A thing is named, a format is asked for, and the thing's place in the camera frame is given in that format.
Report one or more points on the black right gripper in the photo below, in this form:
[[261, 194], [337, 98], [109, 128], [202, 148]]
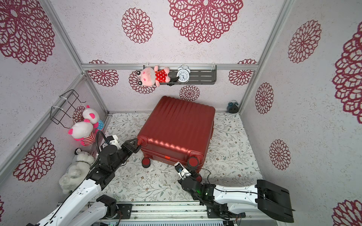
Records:
[[186, 179]]

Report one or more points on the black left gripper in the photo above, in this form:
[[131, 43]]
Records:
[[131, 148]]

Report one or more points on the red hard-shell suitcase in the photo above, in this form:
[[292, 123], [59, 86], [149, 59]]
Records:
[[177, 131]]

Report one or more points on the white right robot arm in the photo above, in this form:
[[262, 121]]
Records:
[[235, 202]]

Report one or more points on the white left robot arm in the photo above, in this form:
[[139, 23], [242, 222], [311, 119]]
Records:
[[67, 213]]

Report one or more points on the white plush red striped shirt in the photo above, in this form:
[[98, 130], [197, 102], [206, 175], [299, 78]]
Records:
[[83, 132]]

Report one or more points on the white plush blue dotted shirt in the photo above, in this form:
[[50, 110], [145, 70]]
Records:
[[93, 117]]

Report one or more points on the white fluffy dog plush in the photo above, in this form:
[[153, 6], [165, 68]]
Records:
[[77, 171]]

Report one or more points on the pink pig plush toy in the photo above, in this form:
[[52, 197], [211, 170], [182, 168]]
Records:
[[153, 76]]

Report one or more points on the small teal round device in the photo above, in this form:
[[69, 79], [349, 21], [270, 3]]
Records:
[[233, 107]]

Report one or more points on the white twin-bell alarm clock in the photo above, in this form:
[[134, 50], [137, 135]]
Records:
[[183, 74]]

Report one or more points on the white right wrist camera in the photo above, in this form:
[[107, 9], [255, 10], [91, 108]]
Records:
[[181, 169]]

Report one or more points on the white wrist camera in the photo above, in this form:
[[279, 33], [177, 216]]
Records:
[[111, 140], [181, 169]]

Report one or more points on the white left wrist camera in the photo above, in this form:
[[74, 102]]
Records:
[[111, 140]]

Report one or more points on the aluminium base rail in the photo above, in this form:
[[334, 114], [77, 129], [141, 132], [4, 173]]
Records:
[[181, 214]]

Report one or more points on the black wire wall basket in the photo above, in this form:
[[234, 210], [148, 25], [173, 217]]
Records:
[[70, 110]]

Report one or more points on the aluminium frame left rail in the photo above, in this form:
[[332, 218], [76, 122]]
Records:
[[27, 143]]

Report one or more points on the aluminium frame rail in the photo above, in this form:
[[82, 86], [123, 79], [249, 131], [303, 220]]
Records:
[[27, 143], [175, 66]]

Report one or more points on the aluminium frame back rail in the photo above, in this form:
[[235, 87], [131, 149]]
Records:
[[175, 66]]

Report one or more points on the grey metal wall shelf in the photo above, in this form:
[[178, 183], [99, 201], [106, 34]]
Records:
[[197, 77]]

